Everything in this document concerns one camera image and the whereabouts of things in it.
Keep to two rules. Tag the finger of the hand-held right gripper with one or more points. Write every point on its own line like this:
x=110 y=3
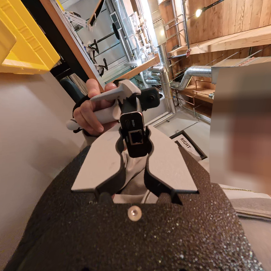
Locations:
x=129 y=87

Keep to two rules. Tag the black-framed printed tag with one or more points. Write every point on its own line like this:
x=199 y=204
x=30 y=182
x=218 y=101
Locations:
x=190 y=146

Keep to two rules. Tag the large yellow storage bin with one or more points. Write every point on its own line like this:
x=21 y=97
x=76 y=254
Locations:
x=25 y=42

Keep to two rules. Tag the dark teal chair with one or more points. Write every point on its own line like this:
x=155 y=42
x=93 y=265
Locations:
x=72 y=89

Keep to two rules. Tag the beige zip sweatshirt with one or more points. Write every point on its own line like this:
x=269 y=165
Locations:
x=135 y=180

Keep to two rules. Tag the silver ventilation duct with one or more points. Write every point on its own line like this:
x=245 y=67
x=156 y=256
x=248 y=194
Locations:
x=163 y=84

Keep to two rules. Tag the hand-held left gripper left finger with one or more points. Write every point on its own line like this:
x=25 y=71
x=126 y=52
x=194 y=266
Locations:
x=99 y=167

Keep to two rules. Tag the person's right hand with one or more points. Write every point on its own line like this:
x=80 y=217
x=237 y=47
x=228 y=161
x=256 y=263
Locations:
x=84 y=114

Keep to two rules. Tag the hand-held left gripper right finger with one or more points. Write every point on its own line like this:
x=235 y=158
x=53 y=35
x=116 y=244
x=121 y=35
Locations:
x=171 y=169

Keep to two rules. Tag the black ethernet splitter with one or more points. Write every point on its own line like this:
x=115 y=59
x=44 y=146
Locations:
x=137 y=151

